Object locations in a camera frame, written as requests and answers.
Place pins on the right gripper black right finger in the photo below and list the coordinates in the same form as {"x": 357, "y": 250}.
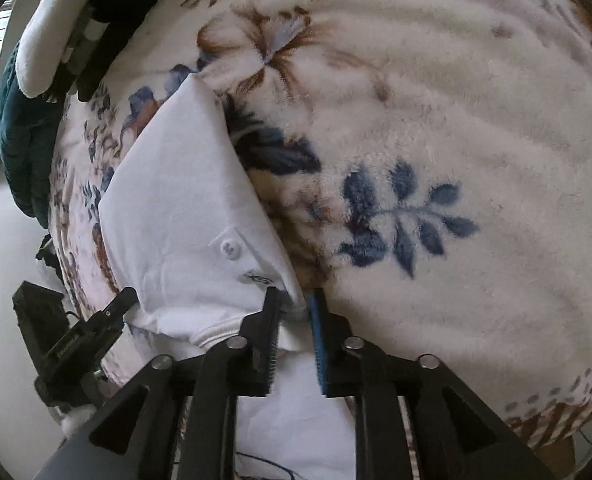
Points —
{"x": 415, "y": 419}

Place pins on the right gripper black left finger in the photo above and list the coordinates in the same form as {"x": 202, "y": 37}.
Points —
{"x": 176, "y": 419}

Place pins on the white small shirt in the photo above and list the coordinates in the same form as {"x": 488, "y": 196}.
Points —
{"x": 182, "y": 226}

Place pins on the dark clothes pile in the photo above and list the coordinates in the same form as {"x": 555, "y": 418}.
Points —
{"x": 102, "y": 30}

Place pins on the teal folded quilt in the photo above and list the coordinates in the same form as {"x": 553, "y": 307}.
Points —
{"x": 28, "y": 129}

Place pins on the floral fleece bed blanket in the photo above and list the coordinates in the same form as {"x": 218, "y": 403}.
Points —
{"x": 427, "y": 162}

